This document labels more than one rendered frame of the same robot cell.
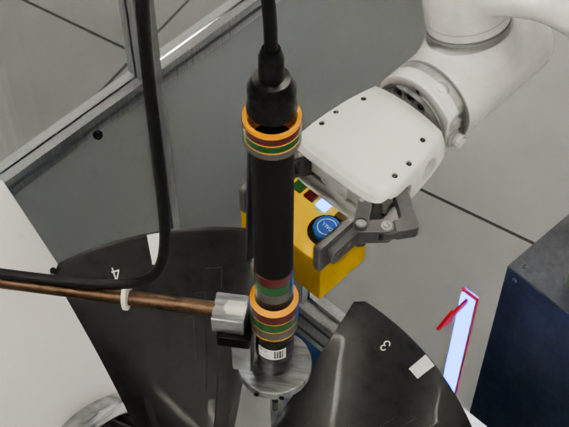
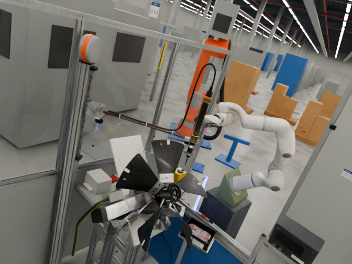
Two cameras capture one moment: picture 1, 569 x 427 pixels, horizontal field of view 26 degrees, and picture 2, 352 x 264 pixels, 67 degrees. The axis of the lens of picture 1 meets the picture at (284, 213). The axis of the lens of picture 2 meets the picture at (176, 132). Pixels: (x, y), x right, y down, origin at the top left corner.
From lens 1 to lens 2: 1.00 m
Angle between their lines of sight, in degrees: 33
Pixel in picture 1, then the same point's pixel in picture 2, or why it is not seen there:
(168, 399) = (165, 165)
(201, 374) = (171, 162)
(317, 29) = not seen: hidden behind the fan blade
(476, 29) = (226, 110)
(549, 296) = (213, 196)
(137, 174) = not seen: hidden behind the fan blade
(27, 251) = (141, 146)
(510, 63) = (228, 118)
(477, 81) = (224, 117)
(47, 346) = not seen: hidden behind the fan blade
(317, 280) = (177, 178)
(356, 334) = (189, 176)
